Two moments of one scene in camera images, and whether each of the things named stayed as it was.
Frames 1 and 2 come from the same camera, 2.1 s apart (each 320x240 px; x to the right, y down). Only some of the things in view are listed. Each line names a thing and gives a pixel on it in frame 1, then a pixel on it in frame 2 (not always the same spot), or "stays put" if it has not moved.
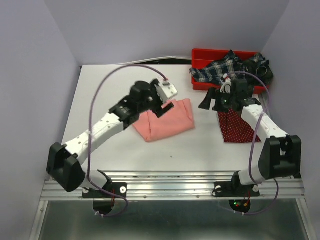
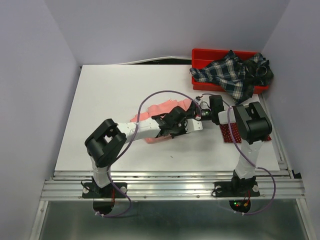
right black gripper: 213,93 -> 195,108
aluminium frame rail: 180,186 stays put
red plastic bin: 200,57 stays put
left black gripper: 153,91 -> 184,123
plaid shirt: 256,69 stays put
